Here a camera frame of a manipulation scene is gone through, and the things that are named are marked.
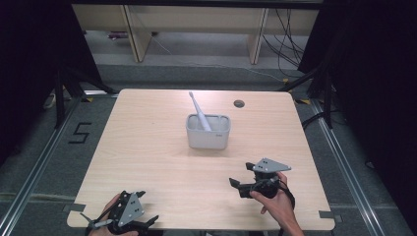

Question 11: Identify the thin white floor cable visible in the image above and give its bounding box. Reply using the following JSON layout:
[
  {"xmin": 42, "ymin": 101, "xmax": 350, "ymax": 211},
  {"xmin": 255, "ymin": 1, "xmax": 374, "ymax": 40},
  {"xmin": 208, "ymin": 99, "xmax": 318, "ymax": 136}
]
[{"xmin": 150, "ymin": 33, "xmax": 287, "ymax": 84}]

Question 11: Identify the black metal stand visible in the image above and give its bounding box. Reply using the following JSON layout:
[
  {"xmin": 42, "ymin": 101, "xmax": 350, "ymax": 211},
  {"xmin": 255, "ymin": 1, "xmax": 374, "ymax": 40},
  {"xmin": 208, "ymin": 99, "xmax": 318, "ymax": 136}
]
[
  {"xmin": 53, "ymin": 64, "xmax": 120, "ymax": 130},
  {"xmin": 277, "ymin": 64, "xmax": 334, "ymax": 130}
]

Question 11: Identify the person's right hand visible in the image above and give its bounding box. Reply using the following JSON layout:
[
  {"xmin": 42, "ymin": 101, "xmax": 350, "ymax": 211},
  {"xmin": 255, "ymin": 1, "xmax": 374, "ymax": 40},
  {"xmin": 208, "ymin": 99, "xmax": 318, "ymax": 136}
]
[{"xmin": 250, "ymin": 171, "xmax": 296, "ymax": 228}]

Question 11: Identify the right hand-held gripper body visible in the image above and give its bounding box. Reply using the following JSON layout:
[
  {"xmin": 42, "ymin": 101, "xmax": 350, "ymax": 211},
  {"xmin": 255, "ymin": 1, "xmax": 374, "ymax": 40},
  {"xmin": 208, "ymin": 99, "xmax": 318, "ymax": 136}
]
[{"xmin": 249, "ymin": 157, "xmax": 292, "ymax": 200}]

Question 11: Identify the grey cable plug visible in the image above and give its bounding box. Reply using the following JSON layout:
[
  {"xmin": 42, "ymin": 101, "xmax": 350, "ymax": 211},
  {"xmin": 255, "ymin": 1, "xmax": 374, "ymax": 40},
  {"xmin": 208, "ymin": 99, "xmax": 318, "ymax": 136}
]
[{"xmin": 80, "ymin": 211, "xmax": 114, "ymax": 230}]

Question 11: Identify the aluminium floor rail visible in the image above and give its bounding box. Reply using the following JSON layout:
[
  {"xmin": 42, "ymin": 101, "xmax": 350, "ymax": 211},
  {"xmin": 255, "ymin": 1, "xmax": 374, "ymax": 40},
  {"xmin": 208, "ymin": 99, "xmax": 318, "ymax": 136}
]
[
  {"xmin": 309, "ymin": 97, "xmax": 387, "ymax": 236},
  {"xmin": 0, "ymin": 94, "xmax": 84, "ymax": 236}
]

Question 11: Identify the white electric toothbrush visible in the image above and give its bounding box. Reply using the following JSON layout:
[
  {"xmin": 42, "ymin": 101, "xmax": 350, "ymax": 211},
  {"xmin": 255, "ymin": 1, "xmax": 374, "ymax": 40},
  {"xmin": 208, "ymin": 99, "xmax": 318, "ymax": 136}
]
[{"xmin": 188, "ymin": 90, "xmax": 213, "ymax": 133}]

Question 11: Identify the bundle of black cables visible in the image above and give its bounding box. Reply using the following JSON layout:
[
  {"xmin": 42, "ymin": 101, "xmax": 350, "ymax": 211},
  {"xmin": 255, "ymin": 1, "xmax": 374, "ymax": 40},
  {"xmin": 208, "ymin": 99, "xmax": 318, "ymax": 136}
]
[{"xmin": 262, "ymin": 8, "xmax": 307, "ymax": 79}]

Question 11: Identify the thick black floor cable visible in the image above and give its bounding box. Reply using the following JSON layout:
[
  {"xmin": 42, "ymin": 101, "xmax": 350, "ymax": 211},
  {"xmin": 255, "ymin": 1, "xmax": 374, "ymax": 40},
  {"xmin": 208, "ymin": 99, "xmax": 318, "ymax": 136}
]
[{"xmin": 301, "ymin": 110, "xmax": 327, "ymax": 130}]

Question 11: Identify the person's left hand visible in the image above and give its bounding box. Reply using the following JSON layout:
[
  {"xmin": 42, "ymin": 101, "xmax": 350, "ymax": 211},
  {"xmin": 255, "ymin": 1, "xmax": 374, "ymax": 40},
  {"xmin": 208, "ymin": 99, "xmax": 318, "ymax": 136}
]
[{"xmin": 88, "ymin": 194, "xmax": 140, "ymax": 236}]

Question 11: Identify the small purple object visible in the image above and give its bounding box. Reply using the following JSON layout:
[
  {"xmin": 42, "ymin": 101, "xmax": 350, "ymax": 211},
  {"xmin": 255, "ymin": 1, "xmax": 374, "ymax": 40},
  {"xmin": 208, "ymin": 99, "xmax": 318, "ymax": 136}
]
[{"xmin": 107, "ymin": 30, "xmax": 130, "ymax": 41}]

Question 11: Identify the black curtain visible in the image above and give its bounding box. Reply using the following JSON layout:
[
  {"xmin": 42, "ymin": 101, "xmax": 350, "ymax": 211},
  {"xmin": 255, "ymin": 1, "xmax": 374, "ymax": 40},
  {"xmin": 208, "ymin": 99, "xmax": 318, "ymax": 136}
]
[
  {"xmin": 297, "ymin": 0, "xmax": 417, "ymax": 227},
  {"xmin": 0, "ymin": 0, "xmax": 103, "ymax": 165}
]

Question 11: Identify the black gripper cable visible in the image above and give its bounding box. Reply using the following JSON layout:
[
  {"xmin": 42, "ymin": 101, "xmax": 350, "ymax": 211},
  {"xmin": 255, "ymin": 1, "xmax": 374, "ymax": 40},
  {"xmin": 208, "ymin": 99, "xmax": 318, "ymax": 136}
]
[{"xmin": 277, "ymin": 178, "xmax": 296, "ymax": 210}]

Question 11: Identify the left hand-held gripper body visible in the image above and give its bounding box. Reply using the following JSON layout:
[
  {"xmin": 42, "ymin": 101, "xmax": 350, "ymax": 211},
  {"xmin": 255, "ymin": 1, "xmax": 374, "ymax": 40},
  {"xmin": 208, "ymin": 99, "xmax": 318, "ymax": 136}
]
[{"xmin": 107, "ymin": 190, "xmax": 150, "ymax": 236}]

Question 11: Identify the grey tape piece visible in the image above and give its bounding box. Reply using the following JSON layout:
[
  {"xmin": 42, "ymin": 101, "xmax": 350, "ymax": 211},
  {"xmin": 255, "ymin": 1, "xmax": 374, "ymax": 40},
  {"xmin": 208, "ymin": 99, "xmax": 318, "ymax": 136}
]
[
  {"xmin": 62, "ymin": 203, "xmax": 88, "ymax": 213},
  {"xmin": 318, "ymin": 209, "xmax": 344, "ymax": 224}
]

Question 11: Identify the grey toothbrush holder box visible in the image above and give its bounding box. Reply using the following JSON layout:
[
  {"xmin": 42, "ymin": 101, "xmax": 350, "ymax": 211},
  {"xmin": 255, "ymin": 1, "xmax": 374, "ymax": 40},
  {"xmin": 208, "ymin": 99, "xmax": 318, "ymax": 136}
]
[{"xmin": 185, "ymin": 113, "xmax": 232, "ymax": 151}]

